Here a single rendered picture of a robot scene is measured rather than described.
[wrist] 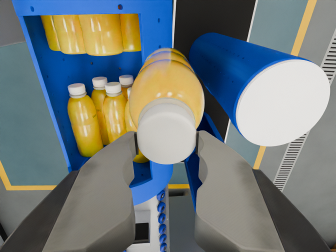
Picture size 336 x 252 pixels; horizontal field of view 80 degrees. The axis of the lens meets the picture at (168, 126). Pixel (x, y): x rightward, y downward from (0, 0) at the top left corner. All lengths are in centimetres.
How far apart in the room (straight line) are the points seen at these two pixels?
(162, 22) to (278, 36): 148
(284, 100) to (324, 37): 138
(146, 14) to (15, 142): 197
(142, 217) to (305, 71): 82
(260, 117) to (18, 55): 164
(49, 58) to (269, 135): 64
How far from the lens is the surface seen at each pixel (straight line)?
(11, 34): 83
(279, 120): 71
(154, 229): 113
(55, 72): 56
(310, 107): 74
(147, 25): 36
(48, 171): 230
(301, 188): 284
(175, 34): 142
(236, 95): 64
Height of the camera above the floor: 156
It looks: 61 degrees down
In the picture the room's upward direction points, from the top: 172 degrees clockwise
